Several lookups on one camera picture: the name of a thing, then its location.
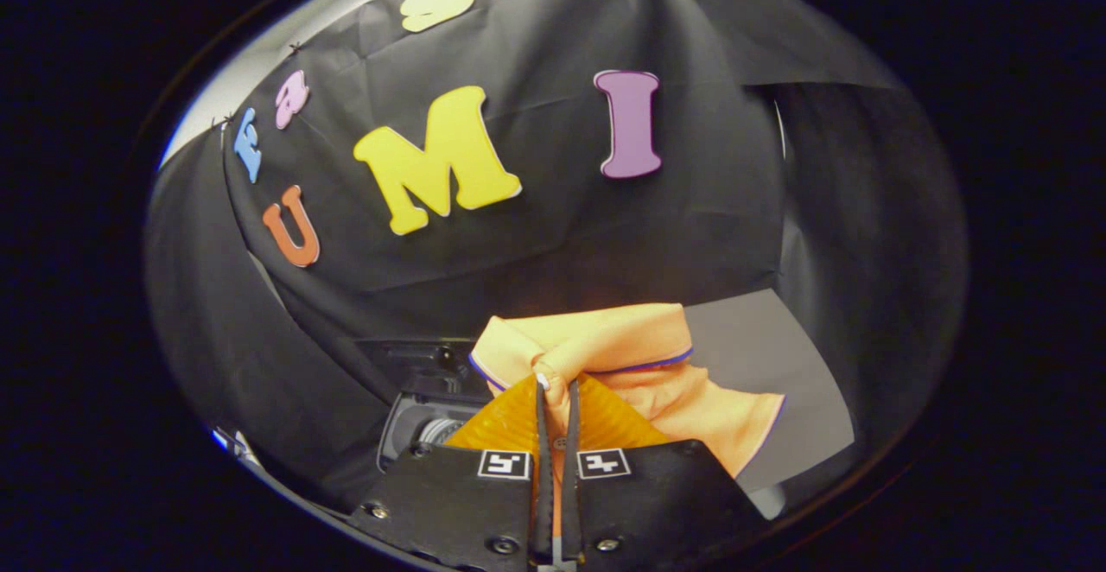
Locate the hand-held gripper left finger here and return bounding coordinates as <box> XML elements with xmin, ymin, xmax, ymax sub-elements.
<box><xmin>346</xmin><ymin>373</ymin><xmax>555</xmax><ymax>572</ymax></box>

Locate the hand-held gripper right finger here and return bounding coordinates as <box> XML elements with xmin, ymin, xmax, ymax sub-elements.
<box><xmin>560</xmin><ymin>373</ymin><xmax>772</xmax><ymax>569</ymax></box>

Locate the orange polo shirt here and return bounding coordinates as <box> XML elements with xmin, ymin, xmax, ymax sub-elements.
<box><xmin>468</xmin><ymin>302</ymin><xmax>785</xmax><ymax>538</ymax></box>

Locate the grey top-load washing machine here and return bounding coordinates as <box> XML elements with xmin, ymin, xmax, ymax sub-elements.
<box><xmin>354</xmin><ymin>339</ymin><xmax>500</xmax><ymax>474</ymax></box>

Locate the dark glass washing machine lid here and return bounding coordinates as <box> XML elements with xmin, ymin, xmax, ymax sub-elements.
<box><xmin>354</xmin><ymin>339</ymin><xmax>489</xmax><ymax>402</ymax></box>

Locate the beige cabinet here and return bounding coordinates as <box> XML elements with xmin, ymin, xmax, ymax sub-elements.
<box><xmin>683</xmin><ymin>289</ymin><xmax>856</xmax><ymax>521</ymax></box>

